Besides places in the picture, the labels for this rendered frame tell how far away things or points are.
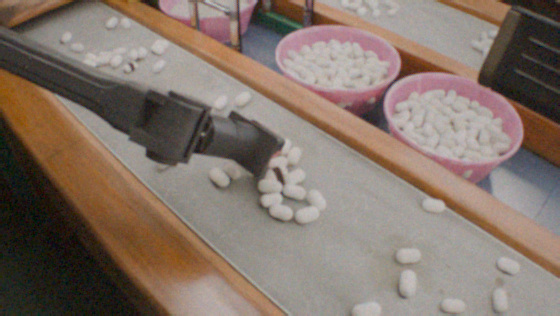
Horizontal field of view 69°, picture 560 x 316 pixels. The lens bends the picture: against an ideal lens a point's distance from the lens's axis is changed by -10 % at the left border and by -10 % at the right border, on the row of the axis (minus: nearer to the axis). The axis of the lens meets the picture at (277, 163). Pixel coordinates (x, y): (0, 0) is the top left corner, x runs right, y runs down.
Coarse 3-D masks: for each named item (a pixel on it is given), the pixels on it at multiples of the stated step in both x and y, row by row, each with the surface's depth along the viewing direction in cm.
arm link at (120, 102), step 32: (0, 32) 50; (0, 64) 51; (32, 64) 50; (64, 64) 51; (64, 96) 51; (96, 96) 51; (128, 96) 51; (160, 96) 51; (128, 128) 51; (160, 128) 51; (192, 128) 53
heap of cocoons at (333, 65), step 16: (304, 48) 102; (320, 48) 103; (336, 48) 102; (352, 48) 103; (288, 64) 97; (304, 64) 97; (320, 64) 98; (336, 64) 98; (352, 64) 100; (368, 64) 97; (384, 64) 97; (304, 80) 94; (320, 80) 92; (336, 80) 92; (352, 80) 92; (368, 80) 93; (384, 80) 96
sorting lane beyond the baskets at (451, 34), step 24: (336, 0) 121; (408, 0) 123; (432, 0) 123; (384, 24) 111; (408, 24) 112; (432, 24) 112; (456, 24) 113; (480, 24) 114; (432, 48) 103; (456, 48) 104
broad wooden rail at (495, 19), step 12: (444, 0) 121; (456, 0) 118; (468, 0) 119; (480, 0) 119; (492, 0) 120; (468, 12) 117; (480, 12) 114; (492, 12) 114; (504, 12) 114; (492, 24) 114
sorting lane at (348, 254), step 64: (192, 64) 97; (192, 192) 71; (256, 192) 71; (320, 192) 71; (384, 192) 71; (256, 256) 62; (320, 256) 62; (384, 256) 62; (448, 256) 62; (512, 256) 61
